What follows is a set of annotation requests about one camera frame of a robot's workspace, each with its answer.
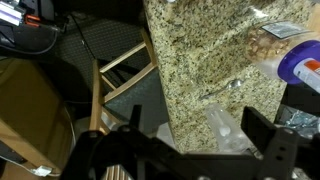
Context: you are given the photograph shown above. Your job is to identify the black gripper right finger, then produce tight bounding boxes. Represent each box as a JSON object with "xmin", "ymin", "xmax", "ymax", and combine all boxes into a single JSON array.
[{"xmin": 241, "ymin": 105, "xmax": 320, "ymax": 180}]

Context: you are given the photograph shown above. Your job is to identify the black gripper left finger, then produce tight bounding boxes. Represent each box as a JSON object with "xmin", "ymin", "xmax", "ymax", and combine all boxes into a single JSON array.
[{"xmin": 59, "ymin": 104, "xmax": 183, "ymax": 180}]

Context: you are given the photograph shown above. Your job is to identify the crinkled clear plastic packaging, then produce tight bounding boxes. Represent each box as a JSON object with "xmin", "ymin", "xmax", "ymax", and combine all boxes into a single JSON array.
[{"xmin": 276, "ymin": 106, "xmax": 320, "ymax": 139}]

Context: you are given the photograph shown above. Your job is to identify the white power adapter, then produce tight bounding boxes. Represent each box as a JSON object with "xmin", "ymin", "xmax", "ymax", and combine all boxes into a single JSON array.
[{"xmin": 31, "ymin": 165, "xmax": 53, "ymax": 178}]

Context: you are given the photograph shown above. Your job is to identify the clear plastic cup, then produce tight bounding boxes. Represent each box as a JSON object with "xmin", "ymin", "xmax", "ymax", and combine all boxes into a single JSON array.
[{"xmin": 203, "ymin": 102, "xmax": 254, "ymax": 154}]

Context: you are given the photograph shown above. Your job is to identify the wooden chair grey cushion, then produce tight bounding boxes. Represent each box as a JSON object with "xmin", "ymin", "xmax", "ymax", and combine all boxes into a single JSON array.
[{"xmin": 88, "ymin": 28, "xmax": 169, "ymax": 180}]

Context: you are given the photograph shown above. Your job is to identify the brown cardboard box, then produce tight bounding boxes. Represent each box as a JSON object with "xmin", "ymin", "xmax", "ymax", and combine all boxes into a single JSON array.
[{"xmin": 0, "ymin": 58, "xmax": 75, "ymax": 176}]

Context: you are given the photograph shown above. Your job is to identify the clear jar purple lid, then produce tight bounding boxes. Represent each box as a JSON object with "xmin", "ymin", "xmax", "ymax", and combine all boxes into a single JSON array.
[{"xmin": 244, "ymin": 21, "xmax": 320, "ymax": 86}]

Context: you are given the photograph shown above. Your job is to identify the dark dotted floor mat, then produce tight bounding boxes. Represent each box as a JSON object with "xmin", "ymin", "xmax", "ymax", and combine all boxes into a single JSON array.
[{"xmin": 53, "ymin": 13, "xmax": 168, "ymax": 134}]

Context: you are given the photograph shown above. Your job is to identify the orange clamp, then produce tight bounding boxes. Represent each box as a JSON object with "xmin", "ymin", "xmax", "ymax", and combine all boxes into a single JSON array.
[{"xmin": 24, "ymin": 14, "xmax": 41, "ymax": 28}]

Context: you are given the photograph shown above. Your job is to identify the aluminium robot mounting platform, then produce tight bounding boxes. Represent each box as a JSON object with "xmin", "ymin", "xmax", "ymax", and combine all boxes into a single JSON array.
[{"xmin": 0, "ymin": 0, "xmax": 63, "ymax": 34}]

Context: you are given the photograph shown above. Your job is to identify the thin black floor cable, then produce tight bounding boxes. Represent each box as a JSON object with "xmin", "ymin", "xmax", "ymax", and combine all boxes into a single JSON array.
[{"xmin": 71, "ymin": 14, "xmax": 98, "ymax": 61}]

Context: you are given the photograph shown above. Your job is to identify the thick black cable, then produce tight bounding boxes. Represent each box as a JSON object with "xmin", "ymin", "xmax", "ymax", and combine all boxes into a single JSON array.
[{"xmin": 0, "ymin": 29, "xmax": 61, "ymax": 56}]

